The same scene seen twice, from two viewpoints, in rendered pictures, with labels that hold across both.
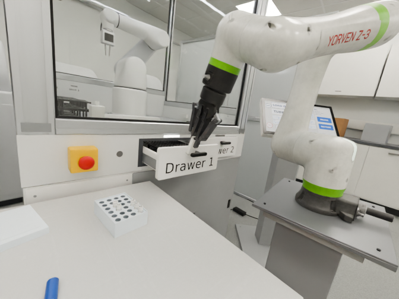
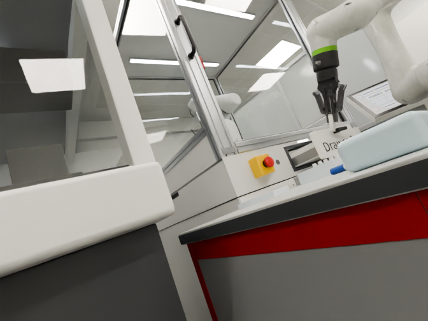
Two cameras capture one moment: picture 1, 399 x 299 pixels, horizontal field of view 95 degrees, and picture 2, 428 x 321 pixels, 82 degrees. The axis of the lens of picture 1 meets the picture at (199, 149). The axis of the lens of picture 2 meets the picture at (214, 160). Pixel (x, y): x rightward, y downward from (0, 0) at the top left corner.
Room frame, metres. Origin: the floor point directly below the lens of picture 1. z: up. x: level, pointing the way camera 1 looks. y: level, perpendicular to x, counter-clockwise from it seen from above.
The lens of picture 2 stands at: (-0.39, 0.37, 0.78)
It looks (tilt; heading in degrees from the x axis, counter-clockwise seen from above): 11 degrees up; 8
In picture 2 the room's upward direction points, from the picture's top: 21 degrees counter-clockwise
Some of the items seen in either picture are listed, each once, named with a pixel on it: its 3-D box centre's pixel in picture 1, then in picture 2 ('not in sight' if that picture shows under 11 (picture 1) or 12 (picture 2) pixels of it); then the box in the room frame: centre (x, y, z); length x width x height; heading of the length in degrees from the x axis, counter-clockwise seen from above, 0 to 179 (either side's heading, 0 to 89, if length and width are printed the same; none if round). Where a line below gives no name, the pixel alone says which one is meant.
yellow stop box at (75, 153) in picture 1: (83, 159); (262, 165); (0.52, 0.34, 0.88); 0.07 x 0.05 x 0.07; 134
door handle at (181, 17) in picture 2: not in sight; (186, 34); (0.45, 0.42, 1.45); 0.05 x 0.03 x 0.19; 44
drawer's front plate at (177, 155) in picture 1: (191, 159); (336, 140); (0.67, 0.03, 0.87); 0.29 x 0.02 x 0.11; 134
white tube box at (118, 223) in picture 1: (120, 212); (321, 171); (0.42, 0.18, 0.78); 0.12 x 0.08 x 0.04; 49
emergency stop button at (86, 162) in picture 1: (86, 162); (268, 162); (0.50, 0.32, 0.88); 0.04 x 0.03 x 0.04; 134
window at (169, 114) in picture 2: not in sight; (142, 93); (0.80, 0.78, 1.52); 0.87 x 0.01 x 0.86; 44
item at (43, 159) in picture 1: (133, 131); (251, 182); (1.14, 0.43, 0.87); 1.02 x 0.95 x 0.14; 134
